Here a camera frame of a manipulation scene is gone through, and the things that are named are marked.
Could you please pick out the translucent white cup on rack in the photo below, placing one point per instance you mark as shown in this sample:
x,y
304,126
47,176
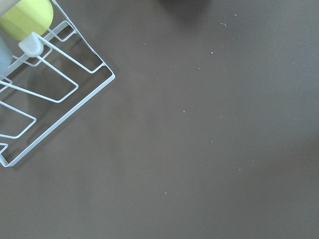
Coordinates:
x,y
5,57

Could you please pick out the yellow cup on rack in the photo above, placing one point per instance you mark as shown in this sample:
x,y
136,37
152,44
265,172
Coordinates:
x,y
26,17

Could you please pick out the white wire cup rack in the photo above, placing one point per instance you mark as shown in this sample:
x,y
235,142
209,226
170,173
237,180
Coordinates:
x,y
50,77

